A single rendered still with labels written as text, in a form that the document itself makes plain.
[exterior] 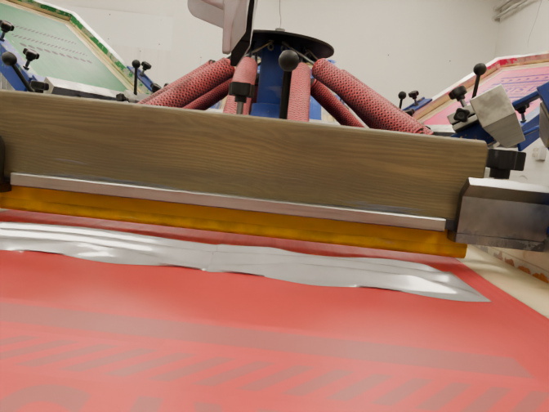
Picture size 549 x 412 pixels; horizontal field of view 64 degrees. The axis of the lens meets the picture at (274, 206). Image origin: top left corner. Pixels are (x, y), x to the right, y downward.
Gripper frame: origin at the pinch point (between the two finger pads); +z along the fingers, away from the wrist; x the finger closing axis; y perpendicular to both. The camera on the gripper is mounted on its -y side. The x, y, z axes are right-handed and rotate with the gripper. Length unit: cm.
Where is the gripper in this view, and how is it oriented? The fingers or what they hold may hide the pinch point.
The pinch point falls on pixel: (241, 45)
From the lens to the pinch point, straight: 38.2
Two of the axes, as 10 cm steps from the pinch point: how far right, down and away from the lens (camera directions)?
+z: -1.2, 9.9, 1.2
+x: -0.2, 1.2, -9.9
